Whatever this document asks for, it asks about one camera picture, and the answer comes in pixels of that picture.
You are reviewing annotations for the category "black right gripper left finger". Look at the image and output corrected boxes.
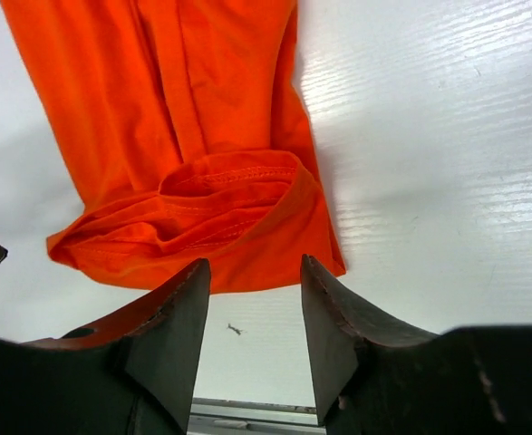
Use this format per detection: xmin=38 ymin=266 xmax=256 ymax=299
xmin=0 ymin=259 xmax=211 ymax=434

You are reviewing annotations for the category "aluminium mounting rail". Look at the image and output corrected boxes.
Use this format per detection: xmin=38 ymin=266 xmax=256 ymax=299
xmin=188 ymin=398 xmax=326 ymax=434

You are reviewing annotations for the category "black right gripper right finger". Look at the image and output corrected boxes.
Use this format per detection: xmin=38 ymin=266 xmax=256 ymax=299
xmin=301 ymin=256 xmax=532 ymax=434

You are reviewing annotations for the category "orange t-shirt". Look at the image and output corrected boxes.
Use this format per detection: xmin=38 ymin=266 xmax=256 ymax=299
xmin=1 ymin=1 xmax=346 ymax=293

